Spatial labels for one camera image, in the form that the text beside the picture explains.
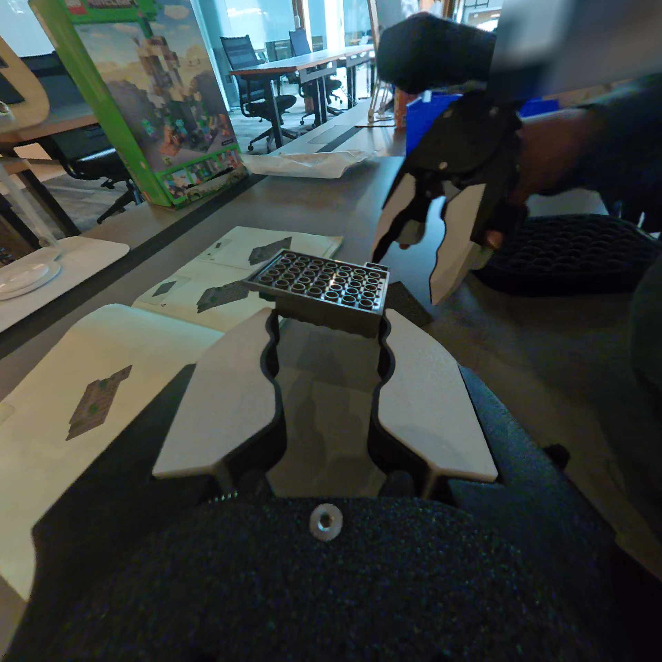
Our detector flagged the dark grey studded brick plate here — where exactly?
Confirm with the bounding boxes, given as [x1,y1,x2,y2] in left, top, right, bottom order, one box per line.
[385,281,434,328]

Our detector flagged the open instruction booklet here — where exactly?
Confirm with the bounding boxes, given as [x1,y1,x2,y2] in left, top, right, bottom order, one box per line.
[0,226,344,603]

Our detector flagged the long wooden table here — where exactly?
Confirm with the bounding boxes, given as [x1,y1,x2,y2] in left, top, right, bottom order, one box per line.
[230,44,376,151]

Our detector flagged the person's right forearm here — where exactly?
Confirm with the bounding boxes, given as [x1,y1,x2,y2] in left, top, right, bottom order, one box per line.
[582,72,662,236]

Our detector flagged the green toy set box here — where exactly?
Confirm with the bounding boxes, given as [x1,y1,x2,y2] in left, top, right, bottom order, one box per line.
[28,0,250,210]

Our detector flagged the grey brick plate assembly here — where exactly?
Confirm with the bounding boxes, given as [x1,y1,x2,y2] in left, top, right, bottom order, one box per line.
[242,249,391,338]

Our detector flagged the grey desk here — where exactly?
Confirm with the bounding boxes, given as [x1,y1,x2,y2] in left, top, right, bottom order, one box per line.
[0,121,662,575]

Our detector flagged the black office chair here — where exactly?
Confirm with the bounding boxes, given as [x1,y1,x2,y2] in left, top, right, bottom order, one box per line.
[52,124,147,224]
[220,35,295,152]
[288,28,344,127]

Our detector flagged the curved wooden panel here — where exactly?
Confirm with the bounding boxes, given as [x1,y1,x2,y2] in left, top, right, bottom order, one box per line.
[0,36,51,130]

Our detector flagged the white lamp base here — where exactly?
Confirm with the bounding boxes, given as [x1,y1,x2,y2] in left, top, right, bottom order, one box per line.
[0,155,130,332]

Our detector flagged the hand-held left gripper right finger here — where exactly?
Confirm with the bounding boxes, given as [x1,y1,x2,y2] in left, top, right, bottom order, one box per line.
[367,308,499,498]

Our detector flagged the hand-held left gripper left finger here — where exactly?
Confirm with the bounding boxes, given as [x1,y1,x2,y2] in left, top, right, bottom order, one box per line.
[151,308,287,492]

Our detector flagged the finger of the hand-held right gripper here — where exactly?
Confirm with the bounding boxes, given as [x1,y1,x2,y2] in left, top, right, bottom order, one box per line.
[429,182,488,307]
[371,172,432,264]

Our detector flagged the person's right hand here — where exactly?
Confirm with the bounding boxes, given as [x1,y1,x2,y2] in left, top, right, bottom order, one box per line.
[483,106,586,250]

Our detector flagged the orange box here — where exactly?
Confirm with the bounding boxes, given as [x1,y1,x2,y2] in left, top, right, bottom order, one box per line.
[394,89,421,130]

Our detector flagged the wooden easel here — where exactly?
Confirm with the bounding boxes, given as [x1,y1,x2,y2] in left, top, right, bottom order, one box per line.
[366,0,396,124]

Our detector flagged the black dimpled tray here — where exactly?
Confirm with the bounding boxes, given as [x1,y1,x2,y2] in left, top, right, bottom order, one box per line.
[473,213,662,299]

